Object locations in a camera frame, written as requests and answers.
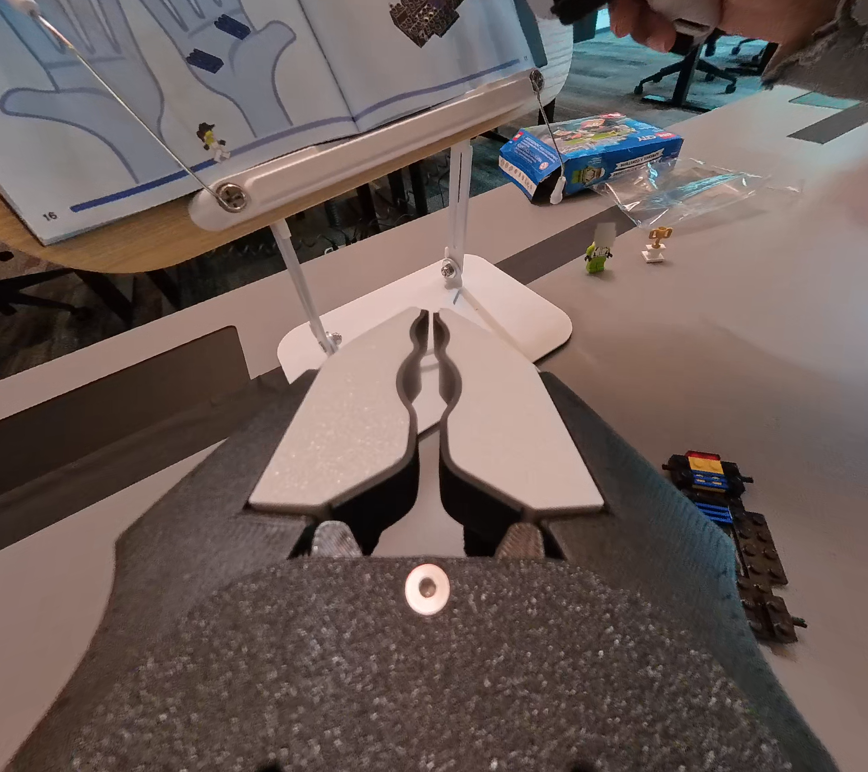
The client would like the black office chair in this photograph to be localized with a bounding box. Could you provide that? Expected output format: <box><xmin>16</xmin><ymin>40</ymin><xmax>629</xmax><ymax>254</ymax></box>
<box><xmin>635</xmin><ymin>29</ymin><xmax>781</xmax><ymax>113</ymax></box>
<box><xmin>0</xmin><ymin>246</ymin><xmax>177</xmax><ymax>328</ymax></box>

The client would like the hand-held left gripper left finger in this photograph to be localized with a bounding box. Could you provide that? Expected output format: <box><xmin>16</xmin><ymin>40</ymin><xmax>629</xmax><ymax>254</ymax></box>
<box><xmin>249</xmin><ymin>307</ymin><xmax>429</xmax><ymax>518</ymax></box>

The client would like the black lego chassis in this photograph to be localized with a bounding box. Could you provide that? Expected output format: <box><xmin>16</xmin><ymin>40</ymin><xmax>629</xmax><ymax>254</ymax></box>
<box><xmin>661</xmin><ymin>448</ymin><xmax>809</xmax><ymax>645</ymax></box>

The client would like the white book stand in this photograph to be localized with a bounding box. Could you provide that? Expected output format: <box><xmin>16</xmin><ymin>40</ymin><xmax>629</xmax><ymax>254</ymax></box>
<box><xmin>0</xmin><ymin>0</ymin><xmax>575</xmax><ymax>437</ymax></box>

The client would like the blue lego box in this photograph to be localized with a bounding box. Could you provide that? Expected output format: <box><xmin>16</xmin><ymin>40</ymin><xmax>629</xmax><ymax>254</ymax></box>
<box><xmin>497</xmin><ymin>111</ymin><xmax>686</xmax><ymax>205</ymax></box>

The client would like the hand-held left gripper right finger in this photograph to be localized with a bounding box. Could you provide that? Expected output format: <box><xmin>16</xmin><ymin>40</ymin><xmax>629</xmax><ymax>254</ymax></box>
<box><xmin>434</xmin><ymin>307</ymin><xmax>607</xmax><ymax>522</ymax></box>

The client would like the lime green lego minifigure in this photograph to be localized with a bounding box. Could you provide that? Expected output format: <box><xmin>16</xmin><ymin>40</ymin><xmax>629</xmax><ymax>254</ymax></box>
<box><xmin>582</xmin><ymin>223</ymin><xmax>617</xmax><ymax>278</ymax></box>

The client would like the clear plastic bag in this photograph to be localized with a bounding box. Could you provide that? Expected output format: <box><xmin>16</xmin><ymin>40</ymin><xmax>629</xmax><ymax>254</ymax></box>
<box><xmin>604</xmin><ymin>158</ymin><xmax>804</xmax><ymax>231</ymax></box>

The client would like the lego instruction booklet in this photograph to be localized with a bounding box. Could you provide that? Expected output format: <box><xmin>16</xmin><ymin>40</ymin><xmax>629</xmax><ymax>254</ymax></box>
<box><xmin>0</xmin><ymin>0</ymin><xmax>546</xmax><ymax>247</ymax></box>

